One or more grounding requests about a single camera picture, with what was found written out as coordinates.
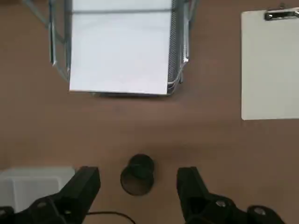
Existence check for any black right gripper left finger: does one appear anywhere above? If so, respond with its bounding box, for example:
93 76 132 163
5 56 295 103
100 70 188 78
0 166 101 224

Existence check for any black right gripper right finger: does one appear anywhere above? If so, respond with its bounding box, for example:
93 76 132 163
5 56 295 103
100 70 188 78
176 166 287 224

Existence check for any white A4 paper sheet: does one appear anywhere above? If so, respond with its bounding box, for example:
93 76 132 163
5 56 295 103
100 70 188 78
69 0 172 96

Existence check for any silver mesh file organizer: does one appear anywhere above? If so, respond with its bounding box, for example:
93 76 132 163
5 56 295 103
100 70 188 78
22 0 199 98

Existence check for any translucent plastic bin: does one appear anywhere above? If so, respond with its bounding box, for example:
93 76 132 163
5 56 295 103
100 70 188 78
0 166 76 214

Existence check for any black mesh pen cup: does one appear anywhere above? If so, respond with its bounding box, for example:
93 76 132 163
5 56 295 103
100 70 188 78
120 154 156 196

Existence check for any white clipboard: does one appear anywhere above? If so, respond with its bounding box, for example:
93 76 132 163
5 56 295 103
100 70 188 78
241 3 299 121

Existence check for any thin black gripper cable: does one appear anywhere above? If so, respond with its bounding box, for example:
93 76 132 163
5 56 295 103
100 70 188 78
88 211 136 224

